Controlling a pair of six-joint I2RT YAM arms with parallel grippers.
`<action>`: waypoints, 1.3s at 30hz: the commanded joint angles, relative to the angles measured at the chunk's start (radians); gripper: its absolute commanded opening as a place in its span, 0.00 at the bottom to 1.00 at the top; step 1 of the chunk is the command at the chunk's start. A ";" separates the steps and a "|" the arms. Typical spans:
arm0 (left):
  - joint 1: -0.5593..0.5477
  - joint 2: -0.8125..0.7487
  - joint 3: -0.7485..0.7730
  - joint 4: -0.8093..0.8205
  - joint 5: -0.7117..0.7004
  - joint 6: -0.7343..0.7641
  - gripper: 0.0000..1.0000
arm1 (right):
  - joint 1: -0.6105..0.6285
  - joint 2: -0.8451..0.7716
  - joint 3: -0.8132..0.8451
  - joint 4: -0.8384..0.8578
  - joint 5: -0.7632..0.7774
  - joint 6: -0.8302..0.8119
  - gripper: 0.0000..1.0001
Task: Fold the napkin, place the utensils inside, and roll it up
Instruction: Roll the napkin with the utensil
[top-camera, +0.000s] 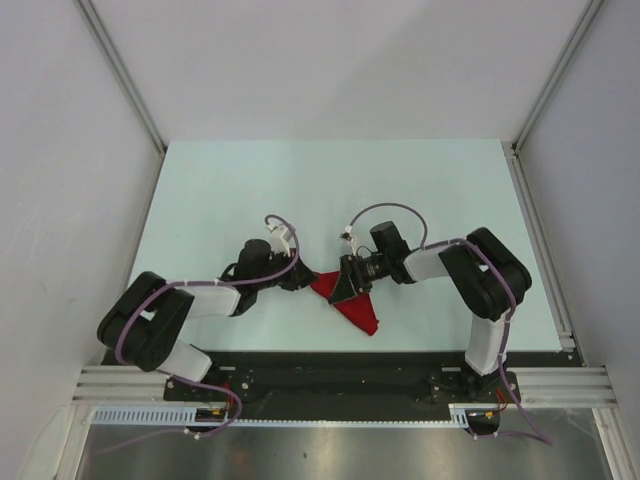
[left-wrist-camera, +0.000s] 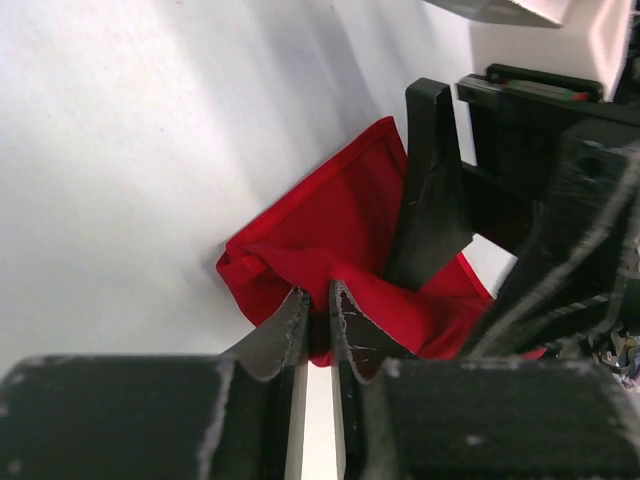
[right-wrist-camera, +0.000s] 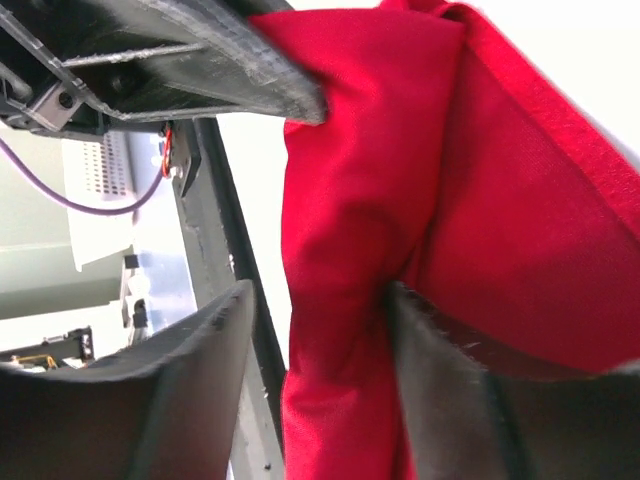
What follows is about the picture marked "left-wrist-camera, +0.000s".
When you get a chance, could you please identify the red cloth napkin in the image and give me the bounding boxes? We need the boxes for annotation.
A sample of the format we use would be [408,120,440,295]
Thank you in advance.
[215,115,547,370]

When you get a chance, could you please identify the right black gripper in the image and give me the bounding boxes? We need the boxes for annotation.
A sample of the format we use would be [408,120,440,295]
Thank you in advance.
[383,64,639,291]

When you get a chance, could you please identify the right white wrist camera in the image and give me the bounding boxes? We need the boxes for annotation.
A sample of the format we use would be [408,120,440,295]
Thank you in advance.
[429,0,636,100]

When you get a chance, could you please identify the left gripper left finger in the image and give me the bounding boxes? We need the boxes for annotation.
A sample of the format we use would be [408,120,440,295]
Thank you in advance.
[1,289,310,479]

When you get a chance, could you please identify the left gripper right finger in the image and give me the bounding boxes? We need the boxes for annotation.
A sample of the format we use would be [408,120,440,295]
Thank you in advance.
[329,281,639,479]

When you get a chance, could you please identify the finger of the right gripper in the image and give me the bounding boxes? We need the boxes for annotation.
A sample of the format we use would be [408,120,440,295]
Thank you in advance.
[462,119,639,358]

